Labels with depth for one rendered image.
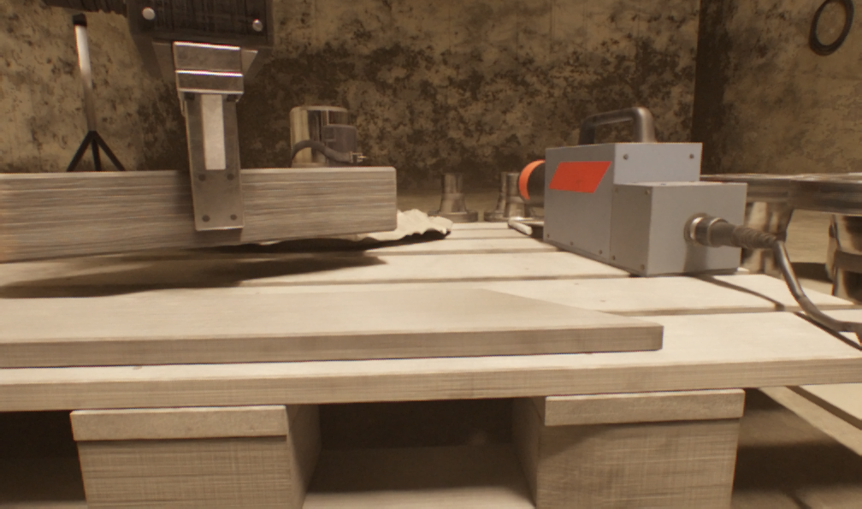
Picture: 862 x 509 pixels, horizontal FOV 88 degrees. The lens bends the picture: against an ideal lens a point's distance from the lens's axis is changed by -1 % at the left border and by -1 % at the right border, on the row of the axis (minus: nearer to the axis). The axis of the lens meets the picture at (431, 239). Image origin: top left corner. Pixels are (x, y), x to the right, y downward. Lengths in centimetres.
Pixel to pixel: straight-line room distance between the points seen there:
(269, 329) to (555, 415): 21
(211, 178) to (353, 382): 31
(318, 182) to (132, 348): 30
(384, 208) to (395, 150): 508
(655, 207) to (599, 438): 31
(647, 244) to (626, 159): 13
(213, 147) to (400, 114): 523
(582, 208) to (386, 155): 505
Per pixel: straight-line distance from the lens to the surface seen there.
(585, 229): 72
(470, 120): 577
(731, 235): 60
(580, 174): 73
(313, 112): 88
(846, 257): 96
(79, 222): 59
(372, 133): 573
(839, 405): 71
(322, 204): 60
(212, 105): 52
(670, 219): 62
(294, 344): 35
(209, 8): 54
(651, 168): 70
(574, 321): 37
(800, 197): 92
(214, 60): 52
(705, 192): 65
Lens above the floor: 28
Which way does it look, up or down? 9 degrees down
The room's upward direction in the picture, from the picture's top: 1 degrees counter-clockwise
